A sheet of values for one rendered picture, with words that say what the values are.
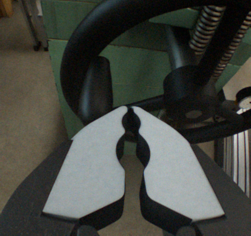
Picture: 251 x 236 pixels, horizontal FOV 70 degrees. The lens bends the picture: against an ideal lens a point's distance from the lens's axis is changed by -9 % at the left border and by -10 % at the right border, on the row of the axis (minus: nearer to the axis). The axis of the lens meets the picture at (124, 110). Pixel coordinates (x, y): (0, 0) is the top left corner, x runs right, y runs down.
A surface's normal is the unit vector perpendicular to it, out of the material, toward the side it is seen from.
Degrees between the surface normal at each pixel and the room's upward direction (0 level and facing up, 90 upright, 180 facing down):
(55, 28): 90
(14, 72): 0
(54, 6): 90
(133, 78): 90
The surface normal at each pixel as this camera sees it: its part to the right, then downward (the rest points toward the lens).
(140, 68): -0.01, 0.87
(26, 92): 0.15, -0.49
